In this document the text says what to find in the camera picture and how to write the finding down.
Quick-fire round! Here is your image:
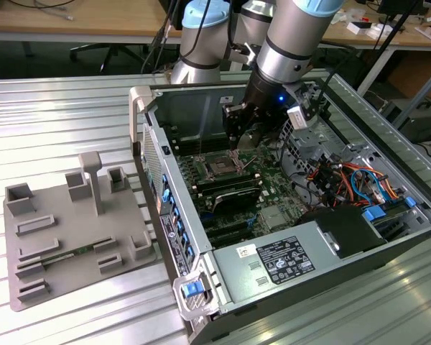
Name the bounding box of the grey open PC case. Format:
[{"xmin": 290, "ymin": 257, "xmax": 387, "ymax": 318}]
[{"xmin": 128, "ymin": 68, "xmax": 431, "ymax": 345}]

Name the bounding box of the black RAM slot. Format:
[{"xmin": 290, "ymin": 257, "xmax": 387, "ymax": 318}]
[
  {"xmin": 172, "ymin": 138, "xmax": 231, "ymax": 150},
  {"xmin": 170, "ymin": 133, "xmax": 228, "ymax": 144},
  {"xmin": 192, "ymin": 172, "xmax": 259, "ymax": 190},
  {"xmin": 198, "ymin": 178, "xmax": 261, "ymax": 198}
]

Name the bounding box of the black graphics card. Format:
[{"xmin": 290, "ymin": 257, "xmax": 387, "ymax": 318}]
[{"xmin": 210, "ymin": 185, "xmax": 262, "ymax": 219}]

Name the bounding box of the black monitor stand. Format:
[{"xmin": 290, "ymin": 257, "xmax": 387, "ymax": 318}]
[{"xmin": 376, "ymin": 0, "xmax": 429, "ymax": 16}]

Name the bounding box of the black computer under desk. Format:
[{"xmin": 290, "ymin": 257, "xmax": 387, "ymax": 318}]
[{"xmin": 398, "ymin": 102, "xmax": 431, "ymax": 143}]

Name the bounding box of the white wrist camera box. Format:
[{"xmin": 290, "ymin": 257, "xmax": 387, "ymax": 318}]
[{"xmin": 286, "ymin": 106, "xmax": 310, "ymax": 131}]

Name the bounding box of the plain grey case handle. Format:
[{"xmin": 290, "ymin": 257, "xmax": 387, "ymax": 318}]
[{"xmin": 128, "ymin": 86, "xmax": 156, "ymax": 144}]

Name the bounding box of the grey case handle with latch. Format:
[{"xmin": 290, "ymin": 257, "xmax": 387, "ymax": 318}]
[{"xmin": 171, "ymin": 270, "xmax": 221, "ymax": 321}]

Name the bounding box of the CPU socket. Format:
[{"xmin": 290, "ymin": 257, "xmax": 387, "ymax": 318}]
[{"xmin": 197, "ymin": 150, "xmax": 249, "ymax": 180}]

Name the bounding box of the brown cardboard box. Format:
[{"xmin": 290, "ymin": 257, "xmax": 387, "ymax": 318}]
[{"xmin": 389, "ymin": 50, "xmax": 431, "ymax": 105}]

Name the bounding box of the black expansion slot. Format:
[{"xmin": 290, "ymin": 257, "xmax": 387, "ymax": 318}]
[
  {"xmin": 205, "ymin": 217, "xmax": 251, "ymax": 235},
  {"xmin": 208, "ymin": 229, "xmax": 255, "ymax": 248}
]

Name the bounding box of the green RAM stick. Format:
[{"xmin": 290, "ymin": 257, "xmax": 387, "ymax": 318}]
[{"xmin": 41, "ymin": 245, "xmax": 96, "ymax": 266}]

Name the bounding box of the silver chipset heat sink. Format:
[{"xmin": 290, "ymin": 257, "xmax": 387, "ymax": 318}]
[{"xmin": 261, "ymin": 207, "xmax": 287, "ymax": 230}]

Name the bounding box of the grey power supply unit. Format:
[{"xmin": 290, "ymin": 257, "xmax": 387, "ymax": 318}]
[{"xmin": 212, "ymin": 219, "xmax": 350, "ymax": 307}]

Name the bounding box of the black office chair base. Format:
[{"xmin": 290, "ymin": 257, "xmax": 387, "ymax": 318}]
[{"xmin": 69, "ymin": 42, "xmax": 147, "ymax": 75}]

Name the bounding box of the metal drive cage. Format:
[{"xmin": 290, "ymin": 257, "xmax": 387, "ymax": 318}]
[{"xmin": 278, "ymin": 83, "xmax": 349, "ymax": 173}]

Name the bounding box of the white box with black lid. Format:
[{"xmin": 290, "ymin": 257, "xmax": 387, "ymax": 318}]
[{"xmin": 347, "ymin": 20, "xmax": 374, "ymax": 36}]

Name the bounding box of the green motherboard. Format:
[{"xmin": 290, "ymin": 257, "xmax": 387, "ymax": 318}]
[{"xmin": 164, "ymin": 124, "xmax": 312, "ymax": 249}]

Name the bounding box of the wooden desk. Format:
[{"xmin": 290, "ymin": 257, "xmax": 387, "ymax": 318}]
[{"xmin": 0, "ymin": 0, "xmax": 431, "ymax": 50}]

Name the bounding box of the orange wire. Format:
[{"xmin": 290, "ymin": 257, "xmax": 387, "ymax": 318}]
[{"xmin": 343, "ymin": 163, "xmax": 402, "ymax": 199}]

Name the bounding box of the black plastic air shroud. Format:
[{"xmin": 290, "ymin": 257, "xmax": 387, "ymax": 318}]
[{"xmin": 296, "ymin": 207, "xmax": 389, "ymax": 260}]

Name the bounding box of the plain white box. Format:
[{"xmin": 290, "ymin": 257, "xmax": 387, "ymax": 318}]
[{"xmin": 368, "ymin": 22, "xmax": 394, "ymax": 40}]

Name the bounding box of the grey parts rack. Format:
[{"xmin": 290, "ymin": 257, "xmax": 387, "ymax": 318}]
[{"xmin": 2, "ymin": 150, "xmax": 155, "ymax": 313}]

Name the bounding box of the blue disk carrier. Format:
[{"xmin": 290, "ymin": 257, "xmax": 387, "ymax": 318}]
[{"xmin": 361, "ymin": 203, "xmax": 389, "ymax": 224}]

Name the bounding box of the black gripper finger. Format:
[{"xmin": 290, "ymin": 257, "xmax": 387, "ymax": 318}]
[
  {"xmin": 222, "ymin": 102, "xmax": 256, "ymax": 154},
  {"xmin": 258, "ymin": 113, "xmax": 287, "ymax": 144}
]

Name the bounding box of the CPU with silver top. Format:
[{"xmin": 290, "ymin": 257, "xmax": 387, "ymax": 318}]
[{"xmin": 238, "ymin": 128, "xmax": 266, "ymax": 150}]

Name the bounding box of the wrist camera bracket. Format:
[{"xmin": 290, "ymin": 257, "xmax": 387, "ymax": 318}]
[{"xmin": 236, "ymin": 42, "xmax": 259, "ymax": 68}]

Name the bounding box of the blue wire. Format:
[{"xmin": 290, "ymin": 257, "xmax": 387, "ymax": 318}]
[{"xmin": 350, "ymin": 167, "xmax": 387, "ymax": 205}]

